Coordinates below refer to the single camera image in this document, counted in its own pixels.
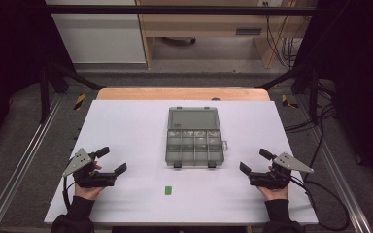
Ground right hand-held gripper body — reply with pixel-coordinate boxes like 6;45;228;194
249;151;315;191

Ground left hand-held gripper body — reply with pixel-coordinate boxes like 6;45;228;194
61;148;118;189

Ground wooden table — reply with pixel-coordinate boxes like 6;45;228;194
95;87;272;102

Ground white table board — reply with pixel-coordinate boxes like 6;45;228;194
44;99;319;226

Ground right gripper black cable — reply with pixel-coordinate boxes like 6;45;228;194
289;175;351;233

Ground black floor cables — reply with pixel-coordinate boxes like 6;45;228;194
283;81;339;178

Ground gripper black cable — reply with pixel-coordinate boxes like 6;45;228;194
62;175;77;212
289;175;351;233

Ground black curtain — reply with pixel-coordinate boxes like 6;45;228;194
0;0;77;159
292;0;373;190

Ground bundle of hanging cables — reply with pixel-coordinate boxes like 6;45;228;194
263;1;309;71

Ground aluminium floor rail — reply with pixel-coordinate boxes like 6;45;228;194
0;94;65;233
295;96;373;233

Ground light wooden desk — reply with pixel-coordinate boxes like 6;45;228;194
135;0;317;70

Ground black horizontal frame bar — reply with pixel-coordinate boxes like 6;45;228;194
44;4;319;16

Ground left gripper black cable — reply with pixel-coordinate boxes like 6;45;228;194
62;175;77;212

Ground person's right hand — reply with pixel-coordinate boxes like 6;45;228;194
256;185;289;202

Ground black metal stand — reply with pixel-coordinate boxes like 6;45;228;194
38;61;106;124
254;61;321;123

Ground grey clear compartment box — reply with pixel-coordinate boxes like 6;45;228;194
164;106;229;170

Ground person's left hand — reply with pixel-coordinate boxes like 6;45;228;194
74;185;106;202

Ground white cabinet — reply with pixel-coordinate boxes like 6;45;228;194
44;0;148;65

